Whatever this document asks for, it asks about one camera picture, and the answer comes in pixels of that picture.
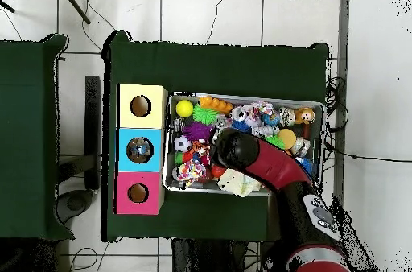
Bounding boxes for clear mesh bin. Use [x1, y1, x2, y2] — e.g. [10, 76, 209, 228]
[163, 91, 325, 197]

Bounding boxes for orange toy block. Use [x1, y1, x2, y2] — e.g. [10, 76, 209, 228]
[198, 95, 234, 117]

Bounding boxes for black flat panel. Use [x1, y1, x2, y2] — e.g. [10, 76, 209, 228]
[84, 75, 101, 191]

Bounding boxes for yellow ball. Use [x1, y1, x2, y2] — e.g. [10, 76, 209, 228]
[175, 99, 195, 118]

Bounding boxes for brown plush monkey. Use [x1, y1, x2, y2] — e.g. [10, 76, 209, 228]
[293, 106, 315, 126]

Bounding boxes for silver toy robot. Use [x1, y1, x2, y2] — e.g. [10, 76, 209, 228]
[250, 124, 281, 138]

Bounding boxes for black floor cable with plug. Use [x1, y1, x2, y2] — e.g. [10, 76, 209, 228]
[324, 142, 412, 163]

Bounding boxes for cream knitted cloth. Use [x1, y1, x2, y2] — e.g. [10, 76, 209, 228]
[217, 167, 262, 198]

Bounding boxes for small soccer ball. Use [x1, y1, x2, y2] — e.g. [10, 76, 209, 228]
[173, 135, 192, 153]

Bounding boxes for dark green tablecloth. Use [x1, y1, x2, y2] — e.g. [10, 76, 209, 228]
[0, 34, 76, 241]
[101, 30, 330, 242]

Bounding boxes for colourful patterned cloth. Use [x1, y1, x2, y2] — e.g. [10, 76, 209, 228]
[173, 159, 208, 188]

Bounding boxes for wooden box with three holes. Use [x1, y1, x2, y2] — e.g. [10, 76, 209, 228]
[114, 83, 168, 216]

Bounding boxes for purple spiky ball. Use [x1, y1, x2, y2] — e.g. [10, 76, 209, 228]
[183, 122, 215, 142]

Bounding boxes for green spiky ball with eyes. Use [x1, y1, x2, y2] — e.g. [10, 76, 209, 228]
[265, 134, 286, 150]

